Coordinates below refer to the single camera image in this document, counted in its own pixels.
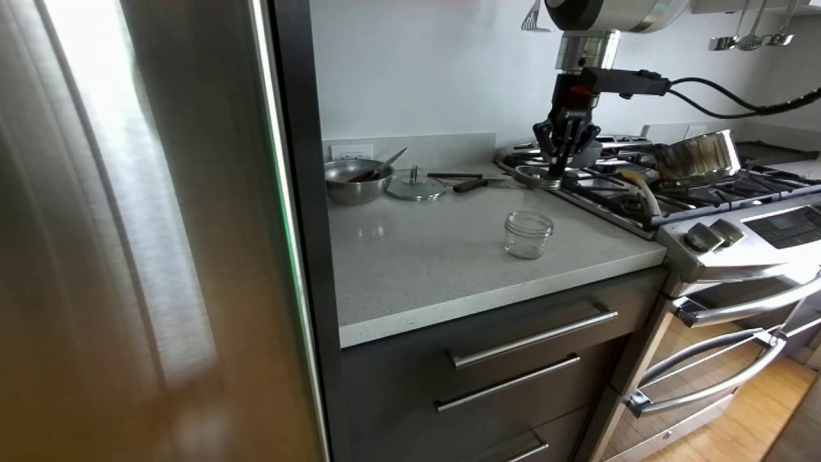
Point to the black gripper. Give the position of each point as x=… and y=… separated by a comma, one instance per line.
x=571, y=102

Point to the small clear glass container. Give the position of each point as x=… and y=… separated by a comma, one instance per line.
x=527, y=233

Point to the glass pot lid with knob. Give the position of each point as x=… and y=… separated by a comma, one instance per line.
x=420, y=189

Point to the light wooden spoon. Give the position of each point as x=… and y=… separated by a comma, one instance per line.
x=645, y=193

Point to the thin dark stick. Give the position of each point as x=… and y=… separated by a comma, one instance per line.
x=452, y=174

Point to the stainless steel pot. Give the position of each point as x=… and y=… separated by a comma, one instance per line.
x=701, y=157

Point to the silver range knob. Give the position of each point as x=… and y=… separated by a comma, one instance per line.
x=704, y=240
x=731, y=232

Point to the metal utensil in bowl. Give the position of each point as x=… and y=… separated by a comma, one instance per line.
x=396, y=157

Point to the hanging metal utensil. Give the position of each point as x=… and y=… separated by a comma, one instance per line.
x=750, y=38
x=722, y=42
x=781, y=38

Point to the stainless steel mixing bowl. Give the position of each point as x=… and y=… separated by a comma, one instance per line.
x=355, y=188

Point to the stainless steel gas range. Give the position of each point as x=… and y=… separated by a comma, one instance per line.
x=754, y=256

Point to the black cabinet side panel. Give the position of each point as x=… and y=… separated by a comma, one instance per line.
x=300, y=170

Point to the dark grey drawer cabinet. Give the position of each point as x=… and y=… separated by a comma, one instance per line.
x=393, y=385

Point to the stainless steel refrigerator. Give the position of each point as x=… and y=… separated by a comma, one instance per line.
x=130, y=213

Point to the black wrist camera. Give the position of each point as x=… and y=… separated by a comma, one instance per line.
x=632, y=82

